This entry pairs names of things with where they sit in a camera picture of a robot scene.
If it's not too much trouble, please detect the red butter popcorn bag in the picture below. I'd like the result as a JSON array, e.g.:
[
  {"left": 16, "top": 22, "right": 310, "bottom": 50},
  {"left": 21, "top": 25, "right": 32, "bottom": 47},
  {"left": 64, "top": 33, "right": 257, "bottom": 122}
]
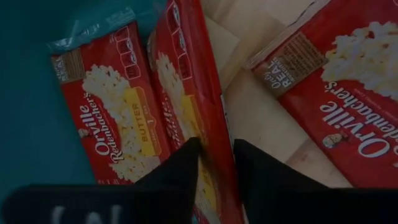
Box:
[
  {"left": 47, "top": 7, "right": 172, "bottom": 186},
  {"left": 244, "top": 0, "right": 398, "bottom": 189},
  {"left": 146, "top": 0, "right": 249, "bottom": 224}
]

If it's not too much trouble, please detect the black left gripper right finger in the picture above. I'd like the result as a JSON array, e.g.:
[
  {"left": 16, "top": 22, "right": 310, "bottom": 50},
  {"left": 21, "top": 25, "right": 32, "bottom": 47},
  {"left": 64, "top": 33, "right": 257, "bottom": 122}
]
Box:
[{"left": 233, "top": 138, "right": 398, "bottom": 224}]

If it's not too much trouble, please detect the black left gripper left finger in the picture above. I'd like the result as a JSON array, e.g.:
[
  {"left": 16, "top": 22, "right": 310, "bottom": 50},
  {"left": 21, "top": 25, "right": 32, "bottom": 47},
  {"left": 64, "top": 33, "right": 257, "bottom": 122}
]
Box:
[{"left": 2, "top": 137, "right": 203, "bottom": 224}]

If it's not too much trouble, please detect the teal plastic basket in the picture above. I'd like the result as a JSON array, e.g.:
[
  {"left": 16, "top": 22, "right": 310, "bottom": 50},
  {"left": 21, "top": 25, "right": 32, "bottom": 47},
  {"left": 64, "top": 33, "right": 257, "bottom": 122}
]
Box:
[{"left": 0, "top": 0, "right": 169, "bottom": 200}]

